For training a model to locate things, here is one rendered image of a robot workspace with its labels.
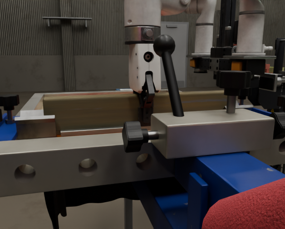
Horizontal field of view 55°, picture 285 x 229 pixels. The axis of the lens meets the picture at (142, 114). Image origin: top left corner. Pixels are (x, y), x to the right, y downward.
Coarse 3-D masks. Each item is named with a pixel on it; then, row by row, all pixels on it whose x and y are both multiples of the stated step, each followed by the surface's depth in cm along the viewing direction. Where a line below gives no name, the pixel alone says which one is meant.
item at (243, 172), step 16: (176, 160) 34; (192, 160) 29; (208, 160) 27; (224, 160) 27; (240, 160) 27; (256, 160) 27; (176, 176) 34; (208, 176) 26; (224, 176) 24; (240, 176) 24; (256, 176) 24; (272, 176) 24; (208, 192) 26; (224, 192) 23; (240, 192) 21; (208, 208) 26
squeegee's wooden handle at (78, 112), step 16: (64, 96) 56; (80, 96) 56; (96, 96) 56; (112, 96) 57; (128, 96) 58; (160, 96) 59; (192, 96) 61; (208, 96) 62; (224, 96) 63; (48, 112) 54; (64, 112) 55; (80, 112) 56; (96, 112) 56; (112, 112) 57; (128, 112) 58; (160, 112) 60; (64, 128) 55; (80, 128) 56
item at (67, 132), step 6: (114, 126) 58; (120, 126) 58; (144, 126) 58; (150, 126) 59; (66, 132) 54; (72, 132) 55; (78, 132) 55; (84, 132) 55; (90, 132) 56; (96, 132) 56; (102, 132) 56; (108, 132) 57; (114, 132) 57
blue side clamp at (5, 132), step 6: (6, 114) 62; (0, 126) 56; (6, 126) 56; (12, 126) 56; (0, 132) 52; (6, 132) 52; (12, 132) 52; (0, 138) 48; (6, 138) 48; (12, 138) 48
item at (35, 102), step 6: (114, 90) 118; (120, 90) 118; (126, 90) 118; (132, 90) 118; (162, 90) 120; (36, 96) 102; (42, 96) 103; (48, 96) 109; (30, 102) 90; (36, 102) 90; (42, 102) 101; (24, 108) 80; (30, 108) 80; (36, 108) 83; (18, 114) 72
